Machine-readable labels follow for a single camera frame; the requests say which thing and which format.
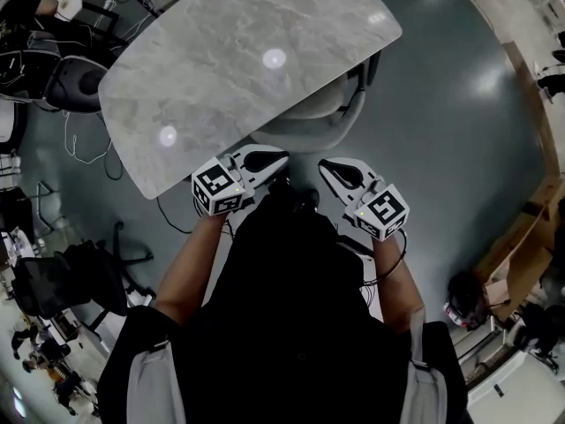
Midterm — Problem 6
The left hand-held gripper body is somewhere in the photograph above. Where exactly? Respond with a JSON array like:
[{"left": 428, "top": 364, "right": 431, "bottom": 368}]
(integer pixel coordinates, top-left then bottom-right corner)
[{"left": 191, "top": 156, "right": 260, "bottom": 216}]

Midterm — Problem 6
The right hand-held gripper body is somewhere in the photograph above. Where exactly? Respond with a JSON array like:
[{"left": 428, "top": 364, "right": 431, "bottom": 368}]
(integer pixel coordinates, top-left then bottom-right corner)
[{"left": 343, "top": 175, "right": 411, "bottom": 242}]

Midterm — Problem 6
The grey upholstered chair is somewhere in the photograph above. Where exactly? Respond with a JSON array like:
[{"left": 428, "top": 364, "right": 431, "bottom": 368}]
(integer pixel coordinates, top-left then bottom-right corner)
[{"left": 249, "top": 53, "right": 380, "bottom": 154}]

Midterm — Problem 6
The person's right forearm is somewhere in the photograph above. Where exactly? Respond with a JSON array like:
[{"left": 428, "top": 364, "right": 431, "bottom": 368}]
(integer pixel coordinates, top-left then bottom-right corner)
[{"left": 373, "top": 236, "right": 427, "bottom": 335}]

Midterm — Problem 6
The person's left forearm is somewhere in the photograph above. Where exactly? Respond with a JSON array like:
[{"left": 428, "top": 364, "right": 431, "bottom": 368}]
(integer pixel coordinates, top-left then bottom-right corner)
[{"left": 154, "top": 212, "right": 230, "bottom": 326}]

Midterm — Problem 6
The black office chair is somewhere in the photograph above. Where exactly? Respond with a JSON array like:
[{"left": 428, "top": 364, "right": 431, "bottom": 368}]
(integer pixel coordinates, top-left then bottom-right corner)
[{"left": 11, "top": 221, "right": 155, "bottom": 330}]

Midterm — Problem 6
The black flat waist device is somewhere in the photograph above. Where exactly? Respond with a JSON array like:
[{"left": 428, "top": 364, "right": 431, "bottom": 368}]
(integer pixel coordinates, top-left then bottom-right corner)
[{"left": 337, "top": 234, "right": 376, "bottom": 260}]

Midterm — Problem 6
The grey marble table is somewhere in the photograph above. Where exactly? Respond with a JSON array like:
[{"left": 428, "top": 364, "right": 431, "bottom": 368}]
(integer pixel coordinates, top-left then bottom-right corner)
[{"left": 97, "top": 0, "right": 403, "bottom": 201}]

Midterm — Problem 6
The black floor bag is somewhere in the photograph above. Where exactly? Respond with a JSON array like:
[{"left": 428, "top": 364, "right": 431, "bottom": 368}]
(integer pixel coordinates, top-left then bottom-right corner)
[{"left": 448, "top": 271, "right": 486, "bottom": 326}]

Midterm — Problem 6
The red white bottle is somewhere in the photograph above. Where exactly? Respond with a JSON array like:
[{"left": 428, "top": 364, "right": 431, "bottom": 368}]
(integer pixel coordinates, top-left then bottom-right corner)
[{"left": 443, "top": 302, "right": 469, "bottom": 329}]

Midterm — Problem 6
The brown cardboard box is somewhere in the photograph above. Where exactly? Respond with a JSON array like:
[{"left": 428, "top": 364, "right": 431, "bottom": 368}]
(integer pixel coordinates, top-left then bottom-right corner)
[{"left": 476, "top": 183, "right": 555, "bottom": 322}]

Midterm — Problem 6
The person's black top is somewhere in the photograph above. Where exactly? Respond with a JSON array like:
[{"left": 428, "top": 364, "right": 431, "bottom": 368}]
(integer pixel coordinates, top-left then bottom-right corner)
[{"left": 97, "top": 178, "right": 469, "bottom": 424}]

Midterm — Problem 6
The thin gripper cable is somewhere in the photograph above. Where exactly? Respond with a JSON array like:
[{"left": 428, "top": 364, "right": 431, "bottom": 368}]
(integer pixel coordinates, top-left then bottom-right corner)
[{"left": 359, "top": 230, "right": 408, "bottom": 308}]

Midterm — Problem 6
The black floor cable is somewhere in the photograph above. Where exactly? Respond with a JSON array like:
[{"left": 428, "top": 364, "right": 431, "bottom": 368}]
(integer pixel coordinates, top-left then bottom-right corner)
[{"left": 103, "top": 148, "right": 193, "bottom": 236}]

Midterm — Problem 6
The grey backpack strap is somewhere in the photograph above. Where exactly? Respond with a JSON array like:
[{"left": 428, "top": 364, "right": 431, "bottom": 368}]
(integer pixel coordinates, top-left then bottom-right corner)
[
  {"left": 127, "top": 349, "right": 186, "bottom": 424},
  {"left": 408, "top": 309, "right": 449, "bottom": 424}
]

